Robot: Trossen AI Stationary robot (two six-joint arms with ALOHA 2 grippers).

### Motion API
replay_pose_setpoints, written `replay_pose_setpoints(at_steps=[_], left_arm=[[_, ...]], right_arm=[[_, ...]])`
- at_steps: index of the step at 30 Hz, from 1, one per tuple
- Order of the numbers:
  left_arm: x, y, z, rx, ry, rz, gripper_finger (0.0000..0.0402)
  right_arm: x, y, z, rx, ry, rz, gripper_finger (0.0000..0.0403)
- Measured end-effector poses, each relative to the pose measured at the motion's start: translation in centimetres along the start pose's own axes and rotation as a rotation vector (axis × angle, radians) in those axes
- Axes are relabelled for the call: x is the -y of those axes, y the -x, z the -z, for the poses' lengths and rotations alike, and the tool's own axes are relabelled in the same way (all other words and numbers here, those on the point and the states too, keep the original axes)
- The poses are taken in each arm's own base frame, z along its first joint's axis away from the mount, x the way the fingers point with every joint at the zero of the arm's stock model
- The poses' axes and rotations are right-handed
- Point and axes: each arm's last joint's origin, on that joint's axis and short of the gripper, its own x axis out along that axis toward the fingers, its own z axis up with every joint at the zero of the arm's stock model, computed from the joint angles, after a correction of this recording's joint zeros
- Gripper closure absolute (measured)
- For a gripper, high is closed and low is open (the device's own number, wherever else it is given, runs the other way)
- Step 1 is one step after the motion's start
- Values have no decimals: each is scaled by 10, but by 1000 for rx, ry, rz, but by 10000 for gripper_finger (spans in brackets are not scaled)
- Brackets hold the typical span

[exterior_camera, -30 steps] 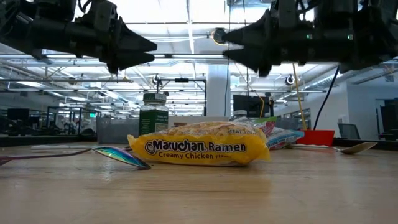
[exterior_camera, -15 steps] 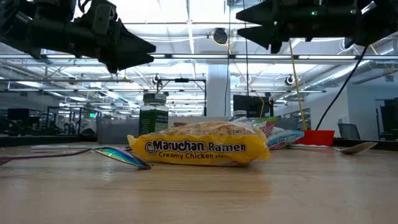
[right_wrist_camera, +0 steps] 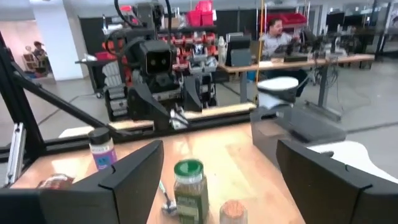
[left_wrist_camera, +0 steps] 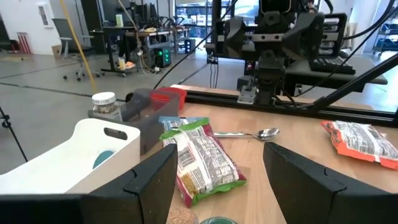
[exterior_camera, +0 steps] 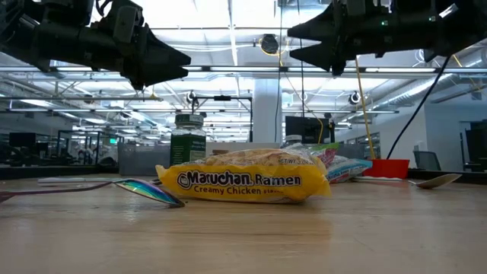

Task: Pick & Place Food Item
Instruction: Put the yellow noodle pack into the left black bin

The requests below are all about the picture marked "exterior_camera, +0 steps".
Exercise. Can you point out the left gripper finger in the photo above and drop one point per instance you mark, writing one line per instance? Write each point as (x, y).
(156, 76)
(160, 53)

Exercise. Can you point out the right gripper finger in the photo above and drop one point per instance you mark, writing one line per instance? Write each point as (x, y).
(327, 24)
(327, 55)

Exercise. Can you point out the green-lid glass jar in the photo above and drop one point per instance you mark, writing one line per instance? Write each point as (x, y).
(188, 144)

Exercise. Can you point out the white-lid spice jar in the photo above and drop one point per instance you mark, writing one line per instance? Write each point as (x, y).
(293, 139)

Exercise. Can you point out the pink green ramen packet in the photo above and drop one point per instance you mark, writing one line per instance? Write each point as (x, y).
(327, 154)

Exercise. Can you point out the yellow Maruchan ramen packet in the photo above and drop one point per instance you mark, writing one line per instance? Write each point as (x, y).
(243, 179)

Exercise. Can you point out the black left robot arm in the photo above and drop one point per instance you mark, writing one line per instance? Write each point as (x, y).
(57, 38)

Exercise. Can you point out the black background monitor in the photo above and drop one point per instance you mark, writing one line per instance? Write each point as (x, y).
(306, 129)

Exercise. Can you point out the white plastic bin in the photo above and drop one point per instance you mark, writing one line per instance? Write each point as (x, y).
(243, 146)

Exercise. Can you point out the iridescent rainbow spoon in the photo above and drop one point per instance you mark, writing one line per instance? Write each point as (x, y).
(152, 190)

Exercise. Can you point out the blue ramen packet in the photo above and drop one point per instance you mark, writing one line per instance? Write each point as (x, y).
(350, 167)

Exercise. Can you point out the red plastic bowl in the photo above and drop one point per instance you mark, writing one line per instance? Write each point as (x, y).
(388, 169)

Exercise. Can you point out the grey office chair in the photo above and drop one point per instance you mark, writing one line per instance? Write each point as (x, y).
(426, 160)

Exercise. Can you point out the silver metal spoon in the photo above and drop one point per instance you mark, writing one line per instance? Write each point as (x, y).
(437, 180)

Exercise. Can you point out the black aluminium table frame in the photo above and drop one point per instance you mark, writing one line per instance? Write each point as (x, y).
(57, 172)

